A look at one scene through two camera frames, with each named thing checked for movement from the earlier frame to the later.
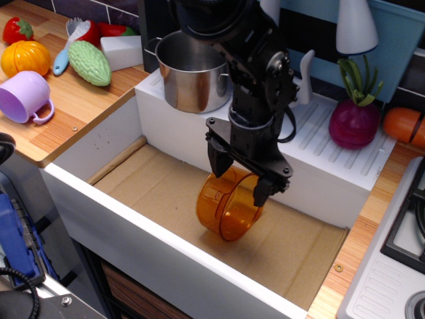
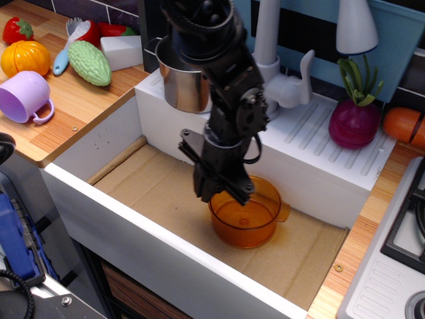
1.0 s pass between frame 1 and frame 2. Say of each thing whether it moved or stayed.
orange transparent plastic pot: moved
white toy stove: stayed
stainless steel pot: stayed
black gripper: moved
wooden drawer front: stayed
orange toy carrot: stayed
